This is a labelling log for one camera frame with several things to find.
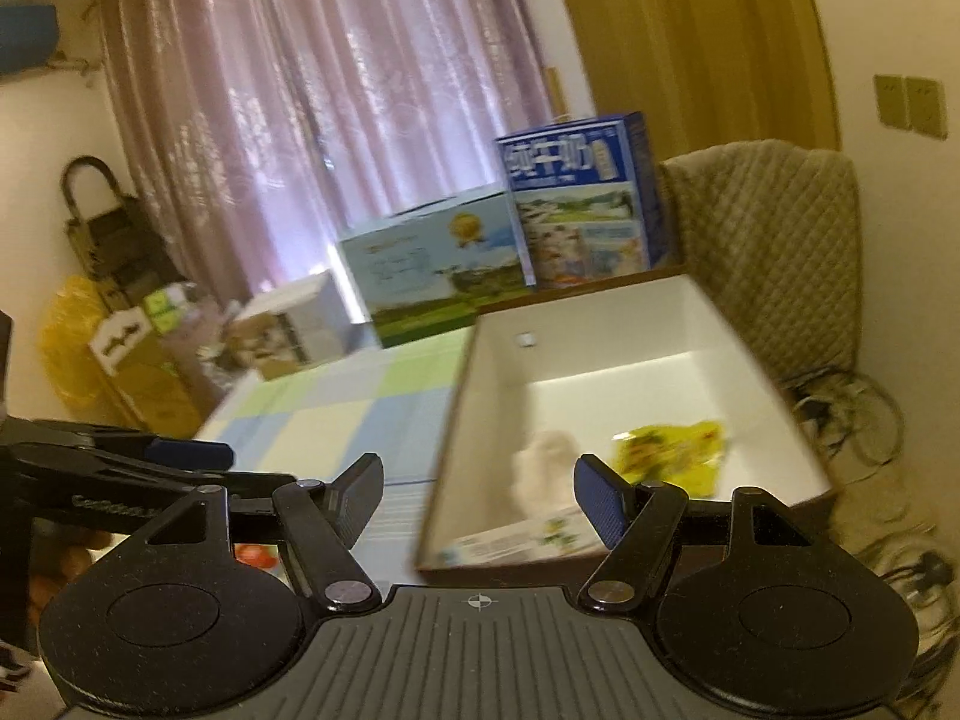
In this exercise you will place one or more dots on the black folding cart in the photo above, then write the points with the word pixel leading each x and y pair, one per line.
pixel 121 253

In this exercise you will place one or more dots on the beige white product box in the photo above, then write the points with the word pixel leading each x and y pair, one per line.
pixel 293 328

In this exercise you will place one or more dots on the white green medicine box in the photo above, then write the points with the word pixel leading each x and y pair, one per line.
pixel 565 533

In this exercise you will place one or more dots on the dark blue milk carton box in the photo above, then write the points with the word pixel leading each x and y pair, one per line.
pixel 586 197

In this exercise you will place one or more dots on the pink curtain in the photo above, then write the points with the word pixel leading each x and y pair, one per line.
pixel 258 132

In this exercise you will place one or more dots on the mustard yellow curtain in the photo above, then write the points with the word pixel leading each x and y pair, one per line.
pixel 710 72

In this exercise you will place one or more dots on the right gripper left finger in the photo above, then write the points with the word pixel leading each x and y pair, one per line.
pixel 320 523

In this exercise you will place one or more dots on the quilted beige chair cover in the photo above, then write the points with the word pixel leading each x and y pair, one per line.
pixel 772 233

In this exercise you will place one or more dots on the checkered bed sheet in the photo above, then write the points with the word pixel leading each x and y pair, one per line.
pixel 394 402

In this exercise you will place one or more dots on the light blue milk carton box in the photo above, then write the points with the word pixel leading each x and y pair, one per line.
pixel 431 270

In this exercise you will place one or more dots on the person's left hand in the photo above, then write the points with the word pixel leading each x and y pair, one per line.
pixel 59 554

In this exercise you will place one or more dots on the yellow plastic bag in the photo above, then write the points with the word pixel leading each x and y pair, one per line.
pixel 69 324

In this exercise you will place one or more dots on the red candy packet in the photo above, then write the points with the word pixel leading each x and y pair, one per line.
pixel 264 557

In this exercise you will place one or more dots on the yellow snack packet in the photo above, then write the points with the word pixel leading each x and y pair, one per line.
pixel 687 456

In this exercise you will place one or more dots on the brown white storage box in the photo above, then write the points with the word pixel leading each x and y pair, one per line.
pixel 595 364

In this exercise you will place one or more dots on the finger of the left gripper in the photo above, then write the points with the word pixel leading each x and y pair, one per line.
pixel 142 492
pixel 189 455

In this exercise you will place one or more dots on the white sock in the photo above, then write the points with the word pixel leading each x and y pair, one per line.
pixel 542 474

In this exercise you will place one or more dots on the green tissue packs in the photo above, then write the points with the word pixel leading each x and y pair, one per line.
pixel 167 307

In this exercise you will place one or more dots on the brown cardboard carton with handle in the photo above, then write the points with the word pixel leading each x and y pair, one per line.
pixel 144 375

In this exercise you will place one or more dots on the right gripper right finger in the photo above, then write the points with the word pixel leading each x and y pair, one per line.
pixel 638 525

